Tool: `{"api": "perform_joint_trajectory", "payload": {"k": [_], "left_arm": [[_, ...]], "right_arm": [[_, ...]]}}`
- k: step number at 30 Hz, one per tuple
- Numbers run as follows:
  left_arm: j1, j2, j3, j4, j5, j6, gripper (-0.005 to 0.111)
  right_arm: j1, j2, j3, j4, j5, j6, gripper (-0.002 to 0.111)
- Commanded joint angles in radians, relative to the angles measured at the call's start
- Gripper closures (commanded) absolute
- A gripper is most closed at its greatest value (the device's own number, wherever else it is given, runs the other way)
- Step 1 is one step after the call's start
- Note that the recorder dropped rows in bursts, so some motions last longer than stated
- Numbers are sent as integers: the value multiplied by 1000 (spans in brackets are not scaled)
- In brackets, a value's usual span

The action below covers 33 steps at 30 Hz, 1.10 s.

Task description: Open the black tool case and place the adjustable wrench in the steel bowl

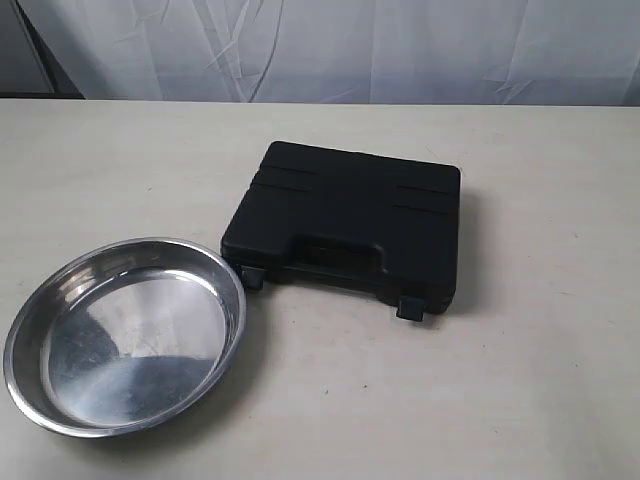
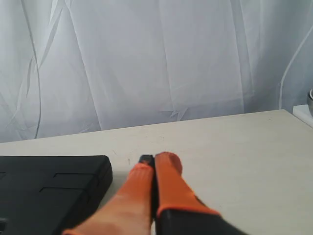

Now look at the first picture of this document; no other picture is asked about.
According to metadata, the round stainless steel tray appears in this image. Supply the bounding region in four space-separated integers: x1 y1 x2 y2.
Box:
3 238 247 439

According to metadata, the white backdrop cloth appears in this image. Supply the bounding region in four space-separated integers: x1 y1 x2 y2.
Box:
22 1 639 106

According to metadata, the black plastic tool case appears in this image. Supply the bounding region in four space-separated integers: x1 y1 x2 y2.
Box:
221 141 461 322

